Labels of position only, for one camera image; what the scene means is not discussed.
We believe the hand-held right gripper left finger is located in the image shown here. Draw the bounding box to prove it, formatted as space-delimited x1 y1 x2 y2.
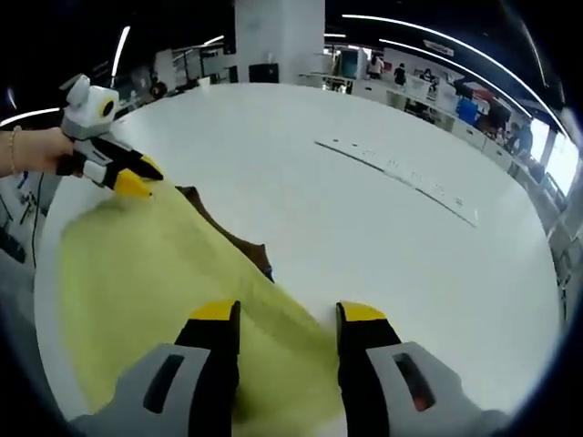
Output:
72 299 241 437

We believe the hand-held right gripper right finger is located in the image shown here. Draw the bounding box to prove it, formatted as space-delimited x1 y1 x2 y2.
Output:
335 300 512 437

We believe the yellow blue black garment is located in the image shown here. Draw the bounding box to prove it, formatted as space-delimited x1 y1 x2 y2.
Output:
61 184 348 437

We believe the person's left hand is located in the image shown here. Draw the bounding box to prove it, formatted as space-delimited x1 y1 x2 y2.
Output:
22 126 87 178

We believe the black cabinet box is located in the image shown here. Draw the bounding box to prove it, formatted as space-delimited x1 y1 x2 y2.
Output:
248 63 281 85

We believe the white square pillar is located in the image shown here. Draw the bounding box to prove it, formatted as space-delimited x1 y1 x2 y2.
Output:
233 0 327 86

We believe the white teal cabinet machine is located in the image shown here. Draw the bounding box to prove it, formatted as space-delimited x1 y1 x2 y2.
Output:
338 48 366 79

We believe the bright window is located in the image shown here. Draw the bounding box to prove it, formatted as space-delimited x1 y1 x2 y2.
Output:
529 119 576 198

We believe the blue storage box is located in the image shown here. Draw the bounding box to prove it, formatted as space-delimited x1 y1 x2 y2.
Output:
456 97 480 127

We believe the ceiling air vent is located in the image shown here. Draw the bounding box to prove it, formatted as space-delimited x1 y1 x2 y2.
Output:
423 40 455 56

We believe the beaded wrist bracelet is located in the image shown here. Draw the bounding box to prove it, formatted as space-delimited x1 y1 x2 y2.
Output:
9 124 23 177

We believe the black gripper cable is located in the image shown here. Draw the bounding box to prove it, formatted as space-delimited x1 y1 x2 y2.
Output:
30 171 46 270

